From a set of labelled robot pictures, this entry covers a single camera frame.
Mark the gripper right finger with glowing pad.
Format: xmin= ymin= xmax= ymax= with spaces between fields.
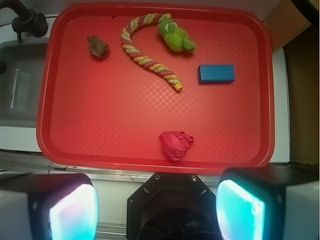
xmin=216 ymin=166 xmax=320 ymax=240

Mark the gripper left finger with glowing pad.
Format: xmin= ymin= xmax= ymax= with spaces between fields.
xmin=0 ymin=173 xmax=99 ymax=240

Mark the brown rock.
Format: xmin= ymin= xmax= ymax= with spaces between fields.
xmin=87 ymin=35 xmax=109 ymax=59

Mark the crumpled red paper ball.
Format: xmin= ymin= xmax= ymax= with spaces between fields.
xmin=159 ymin=131 xmax=195 ymax=161

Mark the grey sink basin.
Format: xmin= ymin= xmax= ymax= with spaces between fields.
xmin=0 ymin=38 xmax=49 ymax=128

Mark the blue rectangular block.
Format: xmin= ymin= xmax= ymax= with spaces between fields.
xmin=197 ymin=64 xmax=236 ymax=84

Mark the red plastic tray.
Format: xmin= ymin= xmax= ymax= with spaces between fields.
xmin=36 ymin=2 xmax=275 ymax=174

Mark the black faucet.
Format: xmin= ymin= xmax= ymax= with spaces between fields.
xmin=0 ymin=0 xmax=48 ymax=43

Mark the green plush toy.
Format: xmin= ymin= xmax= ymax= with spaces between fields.
xmin=157 ymin=18 xmax=197 ymax=53

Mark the black octagonal mount plate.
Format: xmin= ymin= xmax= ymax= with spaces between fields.
xmin=126 ymin=172 xmax=222 ymax=240

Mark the twisted multicolour rope toy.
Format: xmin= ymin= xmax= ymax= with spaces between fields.
xmin=121 ymin=13 xmax=183 ymax=93

